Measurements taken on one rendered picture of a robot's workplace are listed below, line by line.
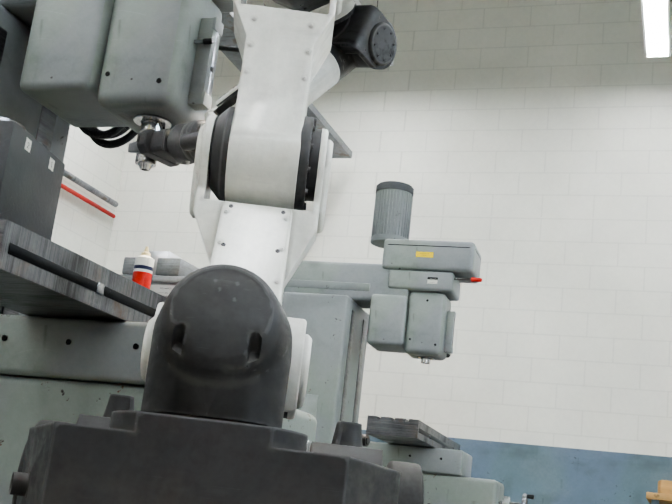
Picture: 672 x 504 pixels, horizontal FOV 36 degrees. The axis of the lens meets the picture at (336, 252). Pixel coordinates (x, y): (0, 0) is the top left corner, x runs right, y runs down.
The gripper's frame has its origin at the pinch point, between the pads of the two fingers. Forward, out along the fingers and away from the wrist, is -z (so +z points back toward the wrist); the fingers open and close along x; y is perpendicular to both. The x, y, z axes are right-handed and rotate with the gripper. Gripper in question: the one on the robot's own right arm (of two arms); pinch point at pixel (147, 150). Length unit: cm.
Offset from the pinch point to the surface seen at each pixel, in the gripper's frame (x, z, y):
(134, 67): 9.7, 2.7, -15.4
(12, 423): 18, -5, 63
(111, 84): 11.3, -2.1, -11.6
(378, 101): -565, -357, -300
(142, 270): 1.5, 6.3, 28.3
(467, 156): -593, -274, -245
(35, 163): 39.8, 17.6, 19.2
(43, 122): 1.9, -37.8, -11.7
